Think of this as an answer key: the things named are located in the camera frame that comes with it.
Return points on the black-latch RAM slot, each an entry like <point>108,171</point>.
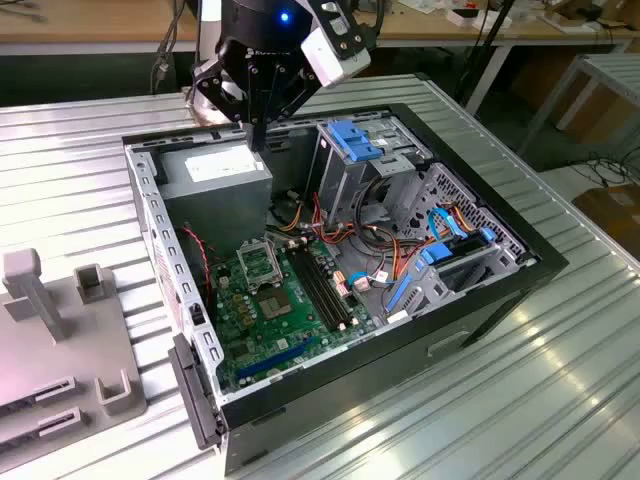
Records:
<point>325,287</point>
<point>310,287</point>

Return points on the blue drive latch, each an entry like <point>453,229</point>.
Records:
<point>350,140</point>

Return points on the grey drive cage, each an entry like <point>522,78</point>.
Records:
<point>340,180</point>

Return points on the grey parts rack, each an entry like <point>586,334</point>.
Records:
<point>60,360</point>

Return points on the white-latch RAM slot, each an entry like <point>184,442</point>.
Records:
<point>332,287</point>
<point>317,287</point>

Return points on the black PC case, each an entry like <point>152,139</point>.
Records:
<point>375,395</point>

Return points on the wooden workbench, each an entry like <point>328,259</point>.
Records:
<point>525,34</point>

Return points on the black camera bracket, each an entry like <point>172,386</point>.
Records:
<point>357,37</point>

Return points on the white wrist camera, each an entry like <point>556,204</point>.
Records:
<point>330,60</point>

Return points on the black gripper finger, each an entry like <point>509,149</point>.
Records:
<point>205,82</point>
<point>295,92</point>

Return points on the grey power supply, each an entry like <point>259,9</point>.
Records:
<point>215,220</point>

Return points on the black stand pole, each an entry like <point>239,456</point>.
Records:
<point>487,47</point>

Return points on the blue plastic rail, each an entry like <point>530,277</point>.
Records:
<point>402,290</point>

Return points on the white box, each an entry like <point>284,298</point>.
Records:
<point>500,21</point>

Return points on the blue expansion slot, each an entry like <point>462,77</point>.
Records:
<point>275,358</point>

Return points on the grey metal frame table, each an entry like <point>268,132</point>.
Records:
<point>610,65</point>

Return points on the grey perforated disk cage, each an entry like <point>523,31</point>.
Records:
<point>492,220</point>

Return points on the brown cardboard box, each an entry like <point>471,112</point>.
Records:
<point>535,70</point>
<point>610,210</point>

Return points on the CPU socket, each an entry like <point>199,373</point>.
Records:
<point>274,306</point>

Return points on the blue disk carrier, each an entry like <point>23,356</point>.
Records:
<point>435,254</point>

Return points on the green motherboard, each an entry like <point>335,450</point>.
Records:
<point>260,340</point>

